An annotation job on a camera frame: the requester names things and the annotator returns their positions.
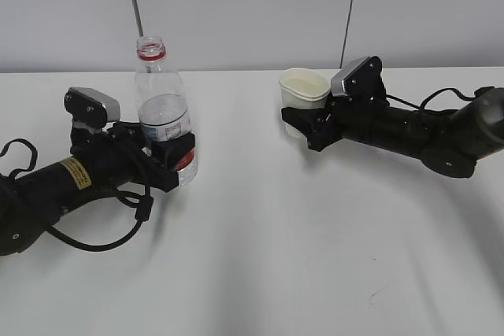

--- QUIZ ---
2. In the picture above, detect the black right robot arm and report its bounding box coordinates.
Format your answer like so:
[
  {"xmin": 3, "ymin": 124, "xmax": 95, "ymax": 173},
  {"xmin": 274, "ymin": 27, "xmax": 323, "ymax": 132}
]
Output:
[{"xmin": 281, "ymin": 87, "xmax": 503, "ymax": 179}]

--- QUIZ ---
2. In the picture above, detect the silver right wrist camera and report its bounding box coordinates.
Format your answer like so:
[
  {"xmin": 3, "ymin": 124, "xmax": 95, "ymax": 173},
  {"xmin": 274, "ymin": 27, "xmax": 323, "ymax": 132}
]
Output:
[{"xmin": 331, "ymin": 56, "xmax": 386, "ymax": 100}]

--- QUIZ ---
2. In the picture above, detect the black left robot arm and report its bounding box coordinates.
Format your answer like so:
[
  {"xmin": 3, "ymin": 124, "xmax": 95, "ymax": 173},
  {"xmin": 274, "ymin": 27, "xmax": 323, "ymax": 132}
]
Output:
[{"xmin": 1, "ymin": 122, "xmax": 195, "ymax": 256}]

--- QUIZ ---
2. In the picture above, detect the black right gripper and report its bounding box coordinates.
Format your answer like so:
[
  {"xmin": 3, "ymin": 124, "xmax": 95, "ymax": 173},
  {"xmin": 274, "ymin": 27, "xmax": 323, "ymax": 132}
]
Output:
[{"xmin": 281, "ymin": 99, "xmax": 394, "ymax": 151}]

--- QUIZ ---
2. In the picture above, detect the white paper cup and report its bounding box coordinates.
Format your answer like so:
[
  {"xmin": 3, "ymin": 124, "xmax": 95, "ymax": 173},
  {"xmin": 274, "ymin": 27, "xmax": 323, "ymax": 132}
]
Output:
[{"xmin": 278, "ymin": 68, "xmax": 331, "ymax": 139}]

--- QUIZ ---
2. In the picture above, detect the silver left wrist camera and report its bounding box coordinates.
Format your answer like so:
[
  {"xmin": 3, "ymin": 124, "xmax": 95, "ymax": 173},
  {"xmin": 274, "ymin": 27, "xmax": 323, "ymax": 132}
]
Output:
[{"xmin": 64, "ymin": 87, "xmax": 120, "ymax": 134}]

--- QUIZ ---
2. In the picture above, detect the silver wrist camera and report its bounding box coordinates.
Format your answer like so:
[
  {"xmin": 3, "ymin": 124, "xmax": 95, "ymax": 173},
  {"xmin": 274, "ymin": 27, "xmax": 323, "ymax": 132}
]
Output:
[
  {"xmin": 64, "ymin": 87, "xmax": 120, "ymax": 134},
  {"xmin": 331, "ymin": 56, "xmax": 386, "ymax": 100}
]

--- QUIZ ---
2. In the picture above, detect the clear water bottle red label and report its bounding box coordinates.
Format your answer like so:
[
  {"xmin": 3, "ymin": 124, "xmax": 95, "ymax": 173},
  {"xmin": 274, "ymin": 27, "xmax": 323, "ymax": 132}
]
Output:
[{"xmin": 135, "ymin": 35, "xmax": 199, "ymax": 187}]

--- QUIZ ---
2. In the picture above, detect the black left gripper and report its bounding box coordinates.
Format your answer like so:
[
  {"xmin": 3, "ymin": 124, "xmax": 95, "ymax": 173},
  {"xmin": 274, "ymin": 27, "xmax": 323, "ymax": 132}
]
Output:
[{"xmin": 70, "ymin": 121, "xmax": 196, "ymax": 193}]

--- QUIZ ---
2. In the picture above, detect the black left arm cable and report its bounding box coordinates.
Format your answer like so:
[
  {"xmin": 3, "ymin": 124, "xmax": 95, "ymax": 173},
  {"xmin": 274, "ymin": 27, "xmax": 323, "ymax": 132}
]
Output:
[{"xmin": 0, "ymin": 131, "xmax": 154, "ymax": 253}]

